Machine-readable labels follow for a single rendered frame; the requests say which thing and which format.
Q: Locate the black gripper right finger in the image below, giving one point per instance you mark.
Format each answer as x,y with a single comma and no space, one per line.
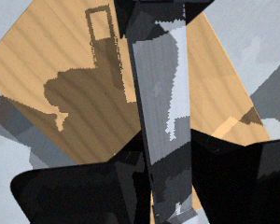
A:
231,180

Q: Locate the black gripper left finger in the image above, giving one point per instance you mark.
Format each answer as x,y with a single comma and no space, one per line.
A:
120,186

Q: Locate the light wooden board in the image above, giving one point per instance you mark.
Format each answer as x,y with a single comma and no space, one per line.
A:
63,66

